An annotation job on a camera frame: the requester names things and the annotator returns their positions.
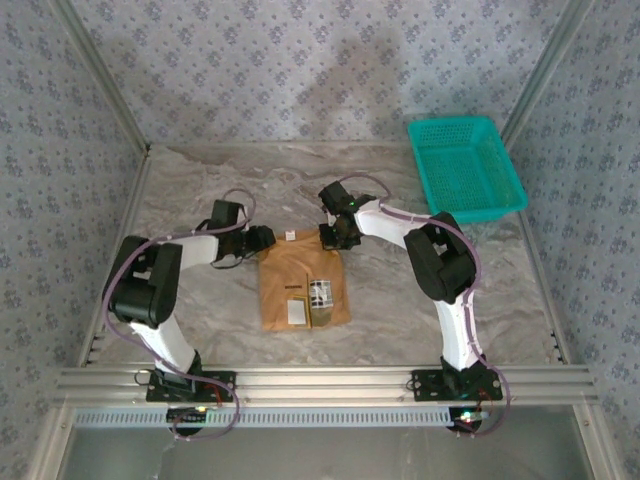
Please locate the tan t-shirt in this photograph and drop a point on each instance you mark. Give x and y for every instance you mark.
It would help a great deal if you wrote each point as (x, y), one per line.
(280, 270)

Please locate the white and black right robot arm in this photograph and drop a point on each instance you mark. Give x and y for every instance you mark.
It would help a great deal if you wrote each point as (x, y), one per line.
(457, 330)

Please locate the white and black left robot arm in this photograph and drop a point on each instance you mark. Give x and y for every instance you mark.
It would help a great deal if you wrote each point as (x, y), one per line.
(165, 345)

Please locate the teal plastic basket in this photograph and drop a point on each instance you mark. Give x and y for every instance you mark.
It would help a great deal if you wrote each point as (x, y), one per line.
(465, 170)

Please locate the black controller board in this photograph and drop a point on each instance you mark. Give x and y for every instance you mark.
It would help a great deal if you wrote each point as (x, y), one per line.
(182, 415)
(462, 422)

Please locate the aluminium frame bar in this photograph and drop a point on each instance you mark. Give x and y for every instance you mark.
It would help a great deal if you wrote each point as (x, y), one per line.
(129, 215)
(107, 85)
(536, 260)
(595, 445)
(542, 65)
(50, 445)

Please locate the wide grooved aluminium rail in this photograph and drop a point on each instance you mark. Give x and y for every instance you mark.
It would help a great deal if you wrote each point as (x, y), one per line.
(325, 385)

